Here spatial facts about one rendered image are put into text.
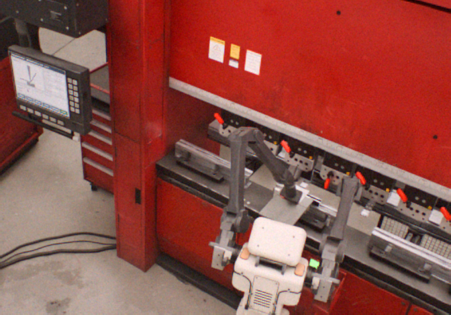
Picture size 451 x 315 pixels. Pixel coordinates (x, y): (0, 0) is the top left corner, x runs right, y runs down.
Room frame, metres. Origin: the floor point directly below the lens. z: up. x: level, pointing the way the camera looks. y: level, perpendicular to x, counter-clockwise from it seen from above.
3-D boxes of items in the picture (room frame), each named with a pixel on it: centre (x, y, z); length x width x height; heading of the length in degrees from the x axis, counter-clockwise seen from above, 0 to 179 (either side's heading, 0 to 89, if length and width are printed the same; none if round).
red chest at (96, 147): (3.30, 0.73, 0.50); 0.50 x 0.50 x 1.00; 61
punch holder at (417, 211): (1.99, -0.92, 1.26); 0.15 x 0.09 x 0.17; 61
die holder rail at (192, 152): (2.54, 0.06, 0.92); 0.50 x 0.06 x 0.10; 61
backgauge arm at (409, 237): (2.31, -1.13, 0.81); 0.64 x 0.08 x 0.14; 151
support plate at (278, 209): (2.14, -0.34, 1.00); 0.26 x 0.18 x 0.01; 151
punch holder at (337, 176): (2.18, -0.57, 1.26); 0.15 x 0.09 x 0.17; 61
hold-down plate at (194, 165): (2.51, 0.14, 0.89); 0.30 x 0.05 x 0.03; 61
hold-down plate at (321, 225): (2.20, -0.42, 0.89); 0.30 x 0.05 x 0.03; 61
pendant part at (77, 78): (2.38, 0.89, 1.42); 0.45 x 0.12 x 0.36; 66
